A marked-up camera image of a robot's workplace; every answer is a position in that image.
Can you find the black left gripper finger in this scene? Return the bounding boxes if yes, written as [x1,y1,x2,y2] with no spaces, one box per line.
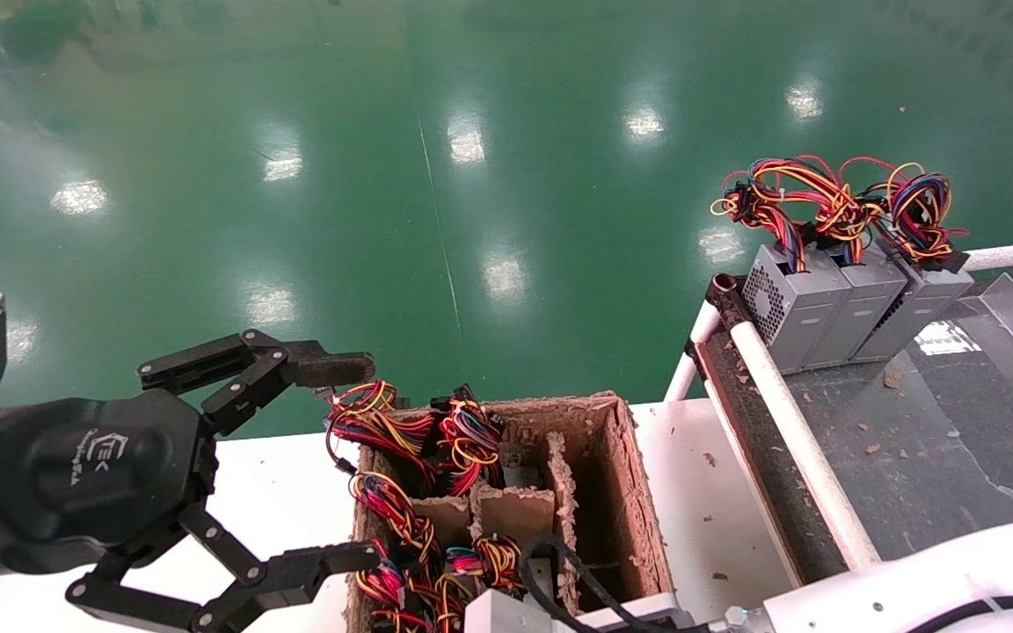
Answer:
[65,503,383,633]
[137,330,376,438]

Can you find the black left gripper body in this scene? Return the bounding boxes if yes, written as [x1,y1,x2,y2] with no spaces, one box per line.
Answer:
[0,389,217,574]

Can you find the grey power supply coloured wires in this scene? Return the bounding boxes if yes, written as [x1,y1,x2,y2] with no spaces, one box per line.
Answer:
[805,180,909,368]
[430,384,551,498]
[711,156,859,372]
[443,535,536,608]
[350,473,439,564]
[432,571,492,633]
[854,158,975,363]
[324,380,439,493]
[355,558,437,633]

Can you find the brown cardboard divider box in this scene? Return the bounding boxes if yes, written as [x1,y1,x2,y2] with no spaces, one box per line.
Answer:
[346,391,674,633]

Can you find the short white pipe leg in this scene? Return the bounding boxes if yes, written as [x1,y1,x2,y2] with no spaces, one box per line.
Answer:
[665,302,723,403]

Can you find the dark brown pipe joint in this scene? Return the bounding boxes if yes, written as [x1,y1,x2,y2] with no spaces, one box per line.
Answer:
[707,273,749,331]

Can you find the black conveyor belt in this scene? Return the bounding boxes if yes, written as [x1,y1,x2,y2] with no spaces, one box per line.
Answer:
[694,264,1013,586]

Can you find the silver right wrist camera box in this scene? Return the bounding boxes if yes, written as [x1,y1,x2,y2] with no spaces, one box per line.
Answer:
[464,589,551,633]

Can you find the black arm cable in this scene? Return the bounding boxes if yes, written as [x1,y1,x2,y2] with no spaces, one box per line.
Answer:
[520,534,710,633]

